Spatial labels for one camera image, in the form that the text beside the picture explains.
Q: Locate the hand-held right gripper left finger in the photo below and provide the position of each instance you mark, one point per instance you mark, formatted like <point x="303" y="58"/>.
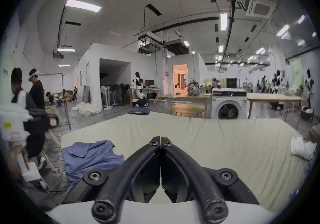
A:
<point x="130" y="168"/>

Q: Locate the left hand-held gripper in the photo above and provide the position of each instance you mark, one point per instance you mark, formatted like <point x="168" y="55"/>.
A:
<point x="11" y="122"/>

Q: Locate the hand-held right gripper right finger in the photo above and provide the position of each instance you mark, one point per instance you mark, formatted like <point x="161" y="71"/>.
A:
<point x="192" y="168"/>

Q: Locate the person's left hand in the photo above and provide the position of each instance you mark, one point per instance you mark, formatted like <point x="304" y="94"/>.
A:
<point x="18" y="158"/>

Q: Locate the black tripod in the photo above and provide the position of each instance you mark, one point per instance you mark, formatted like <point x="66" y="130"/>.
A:
<point x="66" y="107"/>

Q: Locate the group of people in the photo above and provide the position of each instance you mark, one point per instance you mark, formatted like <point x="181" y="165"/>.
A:
<point x="60" y="96"/>

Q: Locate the blue shirt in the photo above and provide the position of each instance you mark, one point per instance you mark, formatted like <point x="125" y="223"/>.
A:
<point x="92" y="158"/>

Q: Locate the bed with beige sheet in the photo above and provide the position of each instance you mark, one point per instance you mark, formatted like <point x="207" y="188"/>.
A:
<point x="225" y="142"/>

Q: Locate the pile of white cloths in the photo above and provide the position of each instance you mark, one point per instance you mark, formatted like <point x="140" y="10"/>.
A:
<point x="85" y="109"/>

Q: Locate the blue cloth on floor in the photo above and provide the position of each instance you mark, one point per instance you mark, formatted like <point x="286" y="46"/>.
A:
<point x="138" y="111"/>

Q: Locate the round wooden stool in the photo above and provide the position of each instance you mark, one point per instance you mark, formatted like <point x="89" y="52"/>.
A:
<point x="187" y="109"/>

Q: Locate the wooden table with robot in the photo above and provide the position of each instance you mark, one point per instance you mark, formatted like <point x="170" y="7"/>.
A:
<point x="190" y="95"/>

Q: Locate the white washing machine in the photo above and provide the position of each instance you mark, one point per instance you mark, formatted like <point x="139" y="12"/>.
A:
<point x="228" y="105"/>

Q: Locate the row of standing fans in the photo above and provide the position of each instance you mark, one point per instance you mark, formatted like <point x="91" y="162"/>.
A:
<point x="116" y="92"/>

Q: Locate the white humanoid robot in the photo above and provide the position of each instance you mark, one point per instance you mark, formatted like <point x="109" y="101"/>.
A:
<point x="138" y="87"/>

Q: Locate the desk with monitor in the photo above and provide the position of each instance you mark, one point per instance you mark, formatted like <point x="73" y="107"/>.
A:
<point x="151" y="89"/>

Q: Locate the long wooden table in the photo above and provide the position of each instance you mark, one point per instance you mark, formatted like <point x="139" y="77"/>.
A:
<point x="275" y="97"/>

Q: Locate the white cloth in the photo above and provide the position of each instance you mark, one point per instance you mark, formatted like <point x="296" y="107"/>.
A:
<point x="301" y="148"/>

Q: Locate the row of humanoid robots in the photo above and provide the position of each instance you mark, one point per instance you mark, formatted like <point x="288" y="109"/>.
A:
<point x="272" y="84"/>

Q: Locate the black and white robot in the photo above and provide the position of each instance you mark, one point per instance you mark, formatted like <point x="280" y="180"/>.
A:
<point x="309" y="92"/>

